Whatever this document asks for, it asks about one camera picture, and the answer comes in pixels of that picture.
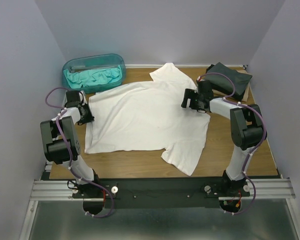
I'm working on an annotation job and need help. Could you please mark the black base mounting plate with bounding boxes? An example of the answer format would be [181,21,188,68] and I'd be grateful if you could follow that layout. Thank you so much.
[71,176,252,216]

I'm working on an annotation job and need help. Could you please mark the white printed t shirt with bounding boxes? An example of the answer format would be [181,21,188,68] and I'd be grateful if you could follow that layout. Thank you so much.
[84,63,210,176]

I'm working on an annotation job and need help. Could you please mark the aluminium frame rail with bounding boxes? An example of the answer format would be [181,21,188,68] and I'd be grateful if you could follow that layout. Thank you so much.
[20,172,299,240]

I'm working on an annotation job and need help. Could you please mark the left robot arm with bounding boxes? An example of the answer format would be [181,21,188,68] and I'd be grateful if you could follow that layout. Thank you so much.
[40,90,102,198]

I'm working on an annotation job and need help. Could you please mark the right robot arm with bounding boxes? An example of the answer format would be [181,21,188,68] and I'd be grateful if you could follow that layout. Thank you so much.
[181,80,267,196]

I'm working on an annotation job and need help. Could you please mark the teal t shirt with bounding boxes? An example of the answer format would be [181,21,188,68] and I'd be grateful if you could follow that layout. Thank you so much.
[63,65,123,89]

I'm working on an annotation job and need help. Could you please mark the folded grey-green t shirt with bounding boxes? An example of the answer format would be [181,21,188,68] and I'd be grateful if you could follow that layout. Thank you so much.
[204,62,252,100]

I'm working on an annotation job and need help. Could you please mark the teal plastic bin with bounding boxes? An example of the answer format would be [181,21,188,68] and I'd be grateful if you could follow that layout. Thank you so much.
[62,53,126,94]

